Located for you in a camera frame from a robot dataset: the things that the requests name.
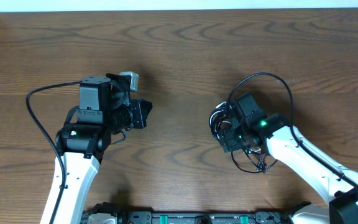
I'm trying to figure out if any black USB cable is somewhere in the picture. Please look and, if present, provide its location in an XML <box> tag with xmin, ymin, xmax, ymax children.
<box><xmin>208</xmin><ymin>101</ymin><xmax>279</xmax><ymax>174</ymax></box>

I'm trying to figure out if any white USB cable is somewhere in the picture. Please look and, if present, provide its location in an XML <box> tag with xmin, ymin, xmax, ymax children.
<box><xmin>209</xmin><ymin>102</ymin><xmax>270</xmax><ymax>156</ymax></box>

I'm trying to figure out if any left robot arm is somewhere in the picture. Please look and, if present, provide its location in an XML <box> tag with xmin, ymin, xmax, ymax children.
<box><xmin>41</xmin><ymin>72</ymin><xmax>152</xmax><ymax>223</ymax></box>

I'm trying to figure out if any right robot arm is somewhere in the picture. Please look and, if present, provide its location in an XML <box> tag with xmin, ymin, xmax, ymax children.
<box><xmin>209</xmin><ymin>93</ymin><xmax>358</xmax><ymax>223</ymax></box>

